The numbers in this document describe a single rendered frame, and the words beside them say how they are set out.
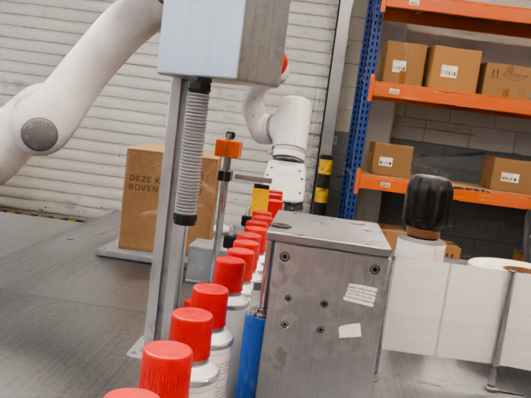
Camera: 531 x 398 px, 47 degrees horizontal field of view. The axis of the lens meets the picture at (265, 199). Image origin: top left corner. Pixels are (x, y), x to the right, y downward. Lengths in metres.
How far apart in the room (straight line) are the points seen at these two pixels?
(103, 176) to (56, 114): 4.28
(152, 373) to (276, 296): 0.18
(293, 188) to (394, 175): 3.38
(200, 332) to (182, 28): 0.55
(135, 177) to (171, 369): 1.24
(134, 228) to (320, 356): 1.13
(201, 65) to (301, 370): 0.48
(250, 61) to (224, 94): 4.50
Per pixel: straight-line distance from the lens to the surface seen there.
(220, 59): 0.85
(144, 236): 1.64
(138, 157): 1.61
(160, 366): 0.40
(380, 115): 5.45
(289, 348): 0.56
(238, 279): 0.65
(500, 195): 4.90
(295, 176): 1.43
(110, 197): 5.59
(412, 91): 4.69
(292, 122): 1.46
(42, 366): 1.00
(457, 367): 1.07
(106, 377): 0.97
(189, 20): 0.91
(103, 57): 1.33
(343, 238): 0.55
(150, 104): 5.45
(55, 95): 1.32
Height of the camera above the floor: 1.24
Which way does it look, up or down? 8 degrees down
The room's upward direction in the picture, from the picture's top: 7 degrees clockwise
